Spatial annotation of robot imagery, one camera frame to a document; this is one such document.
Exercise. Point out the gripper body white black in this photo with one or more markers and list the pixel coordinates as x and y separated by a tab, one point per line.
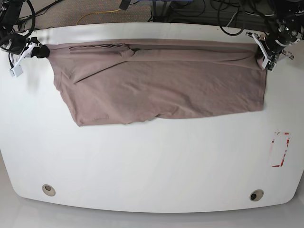
273	47
30	48

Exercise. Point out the mauve brown T-shirt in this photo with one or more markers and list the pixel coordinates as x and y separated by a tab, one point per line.
127	83

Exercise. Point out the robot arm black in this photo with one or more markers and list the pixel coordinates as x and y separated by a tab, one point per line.
18	46
285	28

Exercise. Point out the red tape rectangle marker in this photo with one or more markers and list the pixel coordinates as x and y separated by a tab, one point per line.
278	150

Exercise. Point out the left table cable grommet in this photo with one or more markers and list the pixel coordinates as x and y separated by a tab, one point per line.
48	190

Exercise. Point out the table cable grommet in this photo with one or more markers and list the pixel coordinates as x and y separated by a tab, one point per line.
48	190
256	195

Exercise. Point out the right table cable grommet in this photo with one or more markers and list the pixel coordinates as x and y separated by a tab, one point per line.
256	195

